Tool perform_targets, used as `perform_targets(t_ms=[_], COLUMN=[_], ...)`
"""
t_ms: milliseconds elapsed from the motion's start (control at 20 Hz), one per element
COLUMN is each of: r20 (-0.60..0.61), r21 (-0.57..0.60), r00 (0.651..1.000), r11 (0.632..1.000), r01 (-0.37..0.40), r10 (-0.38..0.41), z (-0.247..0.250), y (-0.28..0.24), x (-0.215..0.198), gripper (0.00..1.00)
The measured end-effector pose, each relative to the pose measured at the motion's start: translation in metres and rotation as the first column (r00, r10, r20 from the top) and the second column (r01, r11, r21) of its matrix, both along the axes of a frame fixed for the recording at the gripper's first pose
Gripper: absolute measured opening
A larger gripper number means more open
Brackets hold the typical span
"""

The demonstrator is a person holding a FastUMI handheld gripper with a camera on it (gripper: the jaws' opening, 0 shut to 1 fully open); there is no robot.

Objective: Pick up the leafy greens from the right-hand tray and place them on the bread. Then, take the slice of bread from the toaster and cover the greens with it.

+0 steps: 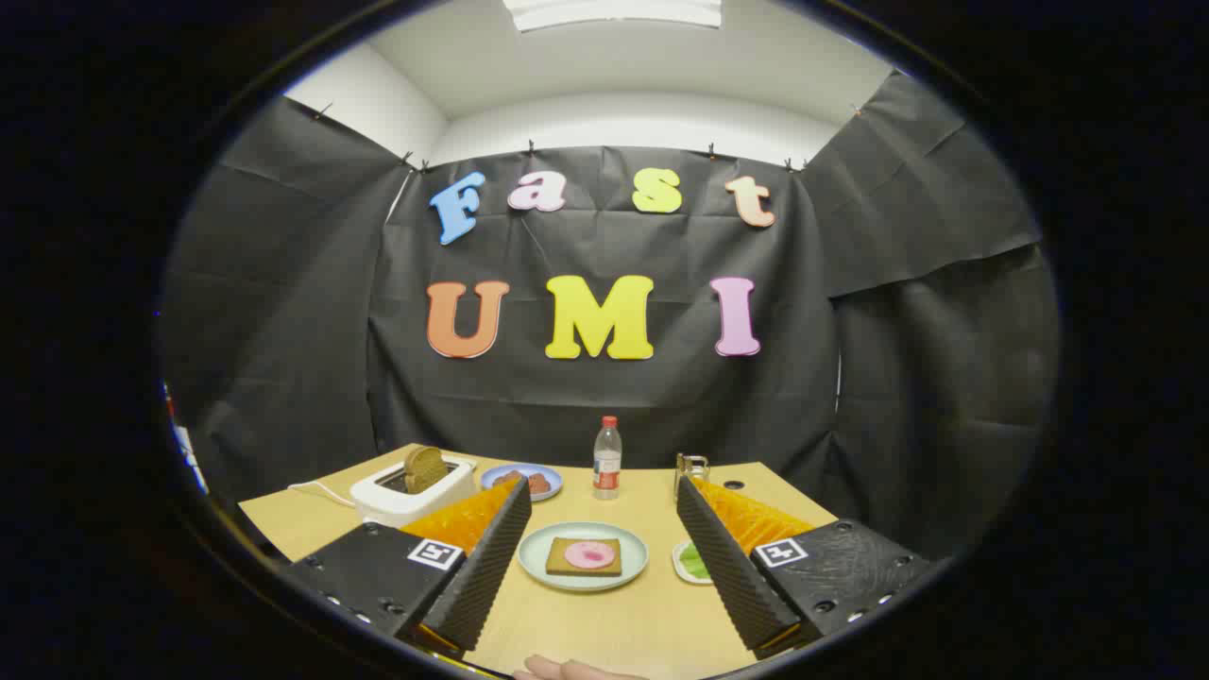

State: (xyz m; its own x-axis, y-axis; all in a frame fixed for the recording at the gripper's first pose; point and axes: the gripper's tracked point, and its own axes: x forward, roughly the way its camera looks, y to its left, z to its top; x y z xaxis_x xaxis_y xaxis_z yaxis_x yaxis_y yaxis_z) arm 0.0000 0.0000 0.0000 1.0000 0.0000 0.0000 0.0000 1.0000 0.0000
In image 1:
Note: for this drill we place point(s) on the brown bread slice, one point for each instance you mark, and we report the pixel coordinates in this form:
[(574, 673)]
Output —
[(427, 467)]

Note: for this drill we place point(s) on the square toast slice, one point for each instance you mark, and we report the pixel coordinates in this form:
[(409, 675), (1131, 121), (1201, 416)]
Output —
[(556, 566)]

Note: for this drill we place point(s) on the blue plate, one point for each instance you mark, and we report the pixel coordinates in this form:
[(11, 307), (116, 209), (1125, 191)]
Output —
[(553, 475)]

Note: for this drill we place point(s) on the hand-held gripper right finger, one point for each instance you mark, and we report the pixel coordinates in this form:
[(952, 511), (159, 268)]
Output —
[(727, 576)]

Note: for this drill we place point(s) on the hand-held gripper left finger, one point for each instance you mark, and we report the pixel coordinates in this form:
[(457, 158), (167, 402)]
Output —
[(491, 567)]

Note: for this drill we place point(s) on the clear water bottle red cap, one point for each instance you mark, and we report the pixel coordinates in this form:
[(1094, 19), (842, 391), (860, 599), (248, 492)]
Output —
[(607, 463)]

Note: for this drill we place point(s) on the brown meat patty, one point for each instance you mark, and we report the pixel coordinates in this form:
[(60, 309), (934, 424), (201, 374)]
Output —
[(538, 484), (508, 478)]

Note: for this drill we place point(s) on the pink ham slice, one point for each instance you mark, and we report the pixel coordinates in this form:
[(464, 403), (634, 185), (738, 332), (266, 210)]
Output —
[(590, 555)]

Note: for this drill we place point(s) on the white toaster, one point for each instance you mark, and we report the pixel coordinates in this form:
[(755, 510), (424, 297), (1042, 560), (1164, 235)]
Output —
[(416, 505)]

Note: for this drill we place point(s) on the green lettuce leaf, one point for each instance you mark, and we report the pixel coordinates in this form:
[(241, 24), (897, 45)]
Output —
[(694, 564)]

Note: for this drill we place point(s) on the pale green plate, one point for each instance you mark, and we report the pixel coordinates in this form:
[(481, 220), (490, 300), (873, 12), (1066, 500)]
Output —
[(538, 557)]

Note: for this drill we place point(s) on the small white square plate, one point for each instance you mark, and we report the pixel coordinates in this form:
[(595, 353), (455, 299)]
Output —
[(677, 555)]

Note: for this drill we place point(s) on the ceiling light panel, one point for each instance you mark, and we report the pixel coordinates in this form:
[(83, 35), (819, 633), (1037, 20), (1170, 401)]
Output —
[(614, 11)]

